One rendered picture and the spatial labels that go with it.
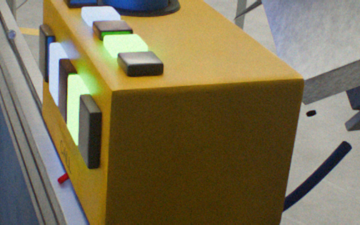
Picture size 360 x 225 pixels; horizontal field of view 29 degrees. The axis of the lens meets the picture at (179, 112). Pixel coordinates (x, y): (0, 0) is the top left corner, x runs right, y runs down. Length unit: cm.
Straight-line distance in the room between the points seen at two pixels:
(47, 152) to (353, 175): 198
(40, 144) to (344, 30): 33
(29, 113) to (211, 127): 47
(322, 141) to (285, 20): 205
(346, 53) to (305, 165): 187
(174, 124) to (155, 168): 2
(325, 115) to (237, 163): 268
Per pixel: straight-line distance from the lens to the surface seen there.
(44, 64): 42
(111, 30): 36
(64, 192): 63
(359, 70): 75
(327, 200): 240
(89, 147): 33
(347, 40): 73
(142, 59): 32
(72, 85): 35
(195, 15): 42
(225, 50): 36
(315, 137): 281
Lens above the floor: 119
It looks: 25 degrees down
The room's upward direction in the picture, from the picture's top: 5 degrees clockwise
